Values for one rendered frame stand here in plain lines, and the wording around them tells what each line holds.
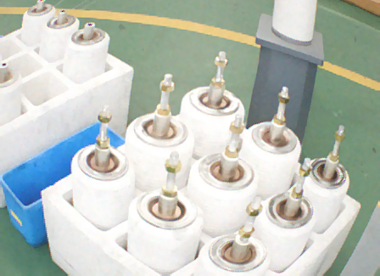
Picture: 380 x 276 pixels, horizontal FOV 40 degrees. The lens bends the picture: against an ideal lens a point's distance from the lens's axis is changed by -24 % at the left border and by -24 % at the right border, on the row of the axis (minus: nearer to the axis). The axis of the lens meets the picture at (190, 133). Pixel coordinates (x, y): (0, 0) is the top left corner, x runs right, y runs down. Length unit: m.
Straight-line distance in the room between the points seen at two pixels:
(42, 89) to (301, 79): 0.52
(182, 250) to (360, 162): 0.73
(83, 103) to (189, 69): 0.50
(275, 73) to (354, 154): 0.38
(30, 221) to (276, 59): 0.57
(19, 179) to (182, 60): 0.72
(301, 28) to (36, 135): 0.55
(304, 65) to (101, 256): 0.56
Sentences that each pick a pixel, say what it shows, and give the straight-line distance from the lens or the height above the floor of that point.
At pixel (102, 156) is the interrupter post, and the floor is 0.27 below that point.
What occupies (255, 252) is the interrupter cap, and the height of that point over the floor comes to 0.25.
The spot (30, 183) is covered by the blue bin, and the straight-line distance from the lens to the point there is 1.11.
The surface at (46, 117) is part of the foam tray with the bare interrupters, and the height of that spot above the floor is 0.16.
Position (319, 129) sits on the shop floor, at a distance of 1.50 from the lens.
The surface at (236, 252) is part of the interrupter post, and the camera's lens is 0.75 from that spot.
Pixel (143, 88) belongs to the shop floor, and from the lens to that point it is 1.51.
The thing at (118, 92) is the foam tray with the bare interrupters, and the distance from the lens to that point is 1.23.
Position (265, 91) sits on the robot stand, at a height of 0.18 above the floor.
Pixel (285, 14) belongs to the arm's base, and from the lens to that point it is 1.16.
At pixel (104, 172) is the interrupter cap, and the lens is 0.85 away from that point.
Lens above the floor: 0.79
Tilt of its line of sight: 35 degrees down
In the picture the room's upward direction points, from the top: 9 degrees clockwise
